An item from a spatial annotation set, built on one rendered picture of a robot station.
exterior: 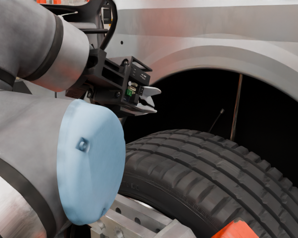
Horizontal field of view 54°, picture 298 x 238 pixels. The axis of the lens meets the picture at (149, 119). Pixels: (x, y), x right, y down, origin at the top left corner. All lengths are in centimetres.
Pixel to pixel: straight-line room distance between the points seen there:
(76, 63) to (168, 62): 45
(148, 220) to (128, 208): 4
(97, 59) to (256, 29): 39
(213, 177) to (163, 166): 9
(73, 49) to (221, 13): 42
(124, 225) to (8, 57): 28
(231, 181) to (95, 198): 34
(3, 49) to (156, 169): 30
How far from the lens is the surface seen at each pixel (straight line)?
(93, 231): 53
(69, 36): 38
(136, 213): 50
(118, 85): 41
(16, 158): 20
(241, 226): 42
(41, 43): 35
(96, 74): 39
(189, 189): 48
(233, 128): 104
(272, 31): 67
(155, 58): 82
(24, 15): 35
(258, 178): 58
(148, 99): 56
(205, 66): 74
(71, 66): 37
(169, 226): 46
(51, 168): 20
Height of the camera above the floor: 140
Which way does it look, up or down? 17 degrees down
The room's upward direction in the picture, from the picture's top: straight up
